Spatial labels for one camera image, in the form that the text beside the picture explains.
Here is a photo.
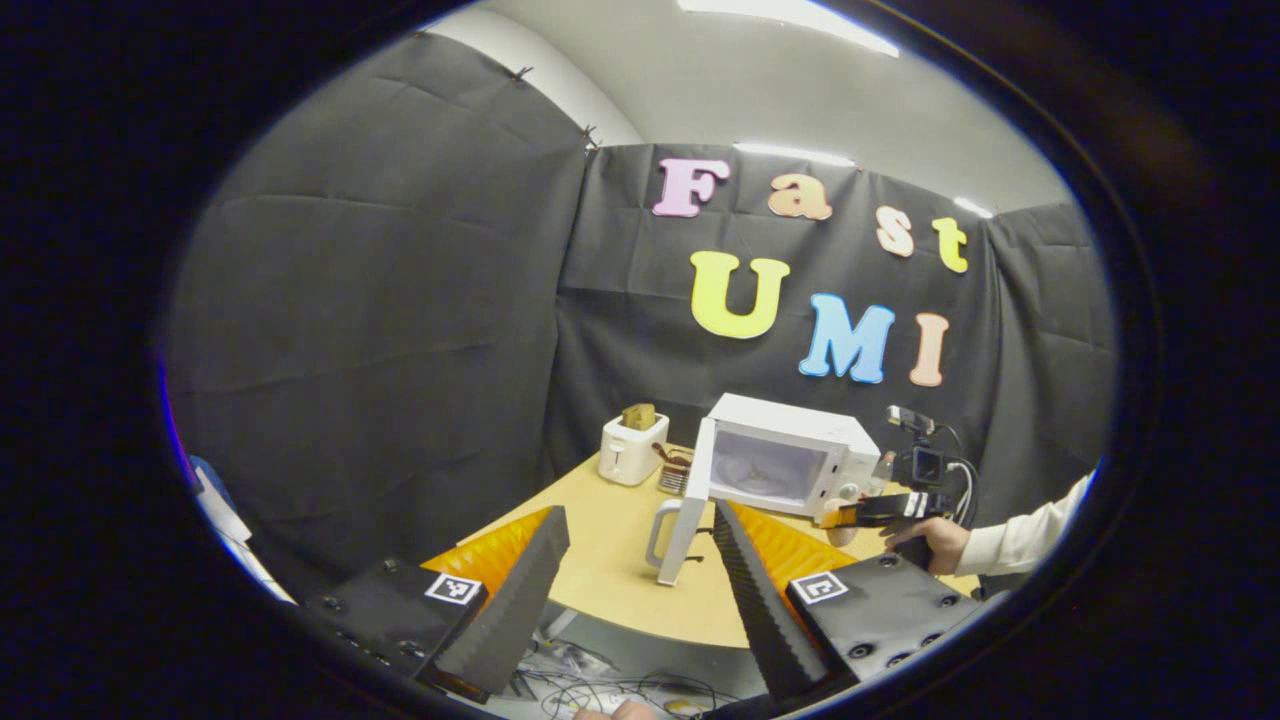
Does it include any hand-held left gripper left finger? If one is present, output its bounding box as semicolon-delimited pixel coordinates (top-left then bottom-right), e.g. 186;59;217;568
303;505;572;704

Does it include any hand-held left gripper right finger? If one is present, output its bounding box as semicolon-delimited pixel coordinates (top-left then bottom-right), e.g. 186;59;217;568
711;499;986;707

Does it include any pale food piece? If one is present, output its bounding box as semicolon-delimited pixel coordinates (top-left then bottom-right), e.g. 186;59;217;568
822;498;861;549

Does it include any white microwave oven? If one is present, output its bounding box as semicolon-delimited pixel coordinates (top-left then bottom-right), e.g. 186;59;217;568
645;392;883;587

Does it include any white toaster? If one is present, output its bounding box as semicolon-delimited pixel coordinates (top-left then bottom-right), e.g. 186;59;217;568
597;412;671;488

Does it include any white and blue object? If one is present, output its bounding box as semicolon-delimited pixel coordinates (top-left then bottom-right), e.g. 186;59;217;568
187;454;299;607

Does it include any black backdrop cloth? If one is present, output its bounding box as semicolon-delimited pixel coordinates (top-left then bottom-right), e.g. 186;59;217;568
165;30;1116;611

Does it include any ceiling light behind cloth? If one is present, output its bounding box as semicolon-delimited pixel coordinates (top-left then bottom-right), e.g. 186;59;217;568
733;141;859;169

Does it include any large ceiling light panel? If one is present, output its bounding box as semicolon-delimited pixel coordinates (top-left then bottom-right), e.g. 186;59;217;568
677;0;902;59

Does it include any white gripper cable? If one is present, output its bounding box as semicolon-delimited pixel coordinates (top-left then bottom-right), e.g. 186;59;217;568
944;424;980;528

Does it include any tangle of floor cables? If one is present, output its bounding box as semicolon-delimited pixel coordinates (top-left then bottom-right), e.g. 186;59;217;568
508;635;746;720

